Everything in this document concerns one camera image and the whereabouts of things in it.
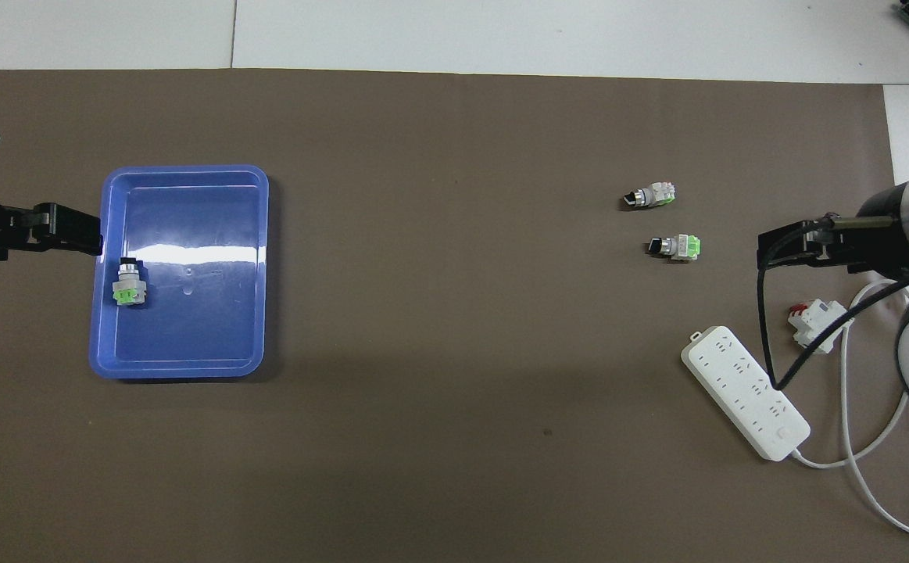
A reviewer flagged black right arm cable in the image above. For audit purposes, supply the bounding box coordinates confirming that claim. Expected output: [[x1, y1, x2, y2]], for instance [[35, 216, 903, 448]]
[[757, 211, 909, 392]]

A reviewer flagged white red circuit breaker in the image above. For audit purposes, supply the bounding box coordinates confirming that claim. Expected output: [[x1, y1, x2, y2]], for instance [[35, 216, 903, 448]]
[[787, 299, 855, 355]]

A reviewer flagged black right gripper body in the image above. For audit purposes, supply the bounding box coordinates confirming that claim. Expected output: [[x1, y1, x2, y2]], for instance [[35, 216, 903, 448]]
[[847, 184, 909, 277]]

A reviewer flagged blue plastic tray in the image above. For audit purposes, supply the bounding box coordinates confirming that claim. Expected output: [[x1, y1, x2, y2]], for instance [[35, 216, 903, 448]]
[[88, 164, 270, 380]]

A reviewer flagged selector switch orange green block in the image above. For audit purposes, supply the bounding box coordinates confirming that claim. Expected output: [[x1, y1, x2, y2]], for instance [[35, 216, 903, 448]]
[[113, 256, 149, 307]]

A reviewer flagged brown table mat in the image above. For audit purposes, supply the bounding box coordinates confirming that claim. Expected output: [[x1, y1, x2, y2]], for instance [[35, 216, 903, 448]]
[[0, 69, 909, 563]]

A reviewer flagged selector switch white block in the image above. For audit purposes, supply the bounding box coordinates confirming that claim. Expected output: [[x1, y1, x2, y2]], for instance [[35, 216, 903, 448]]
[[622, 182, 677, 210]]

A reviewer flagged white power cable with plug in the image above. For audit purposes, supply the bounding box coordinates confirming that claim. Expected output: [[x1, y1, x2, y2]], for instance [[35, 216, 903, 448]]
[[790, 278, 909, 542]]

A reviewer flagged white power strip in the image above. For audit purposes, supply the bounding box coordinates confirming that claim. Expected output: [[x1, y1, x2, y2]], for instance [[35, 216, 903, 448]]
[[681, 325, 811, 462]]

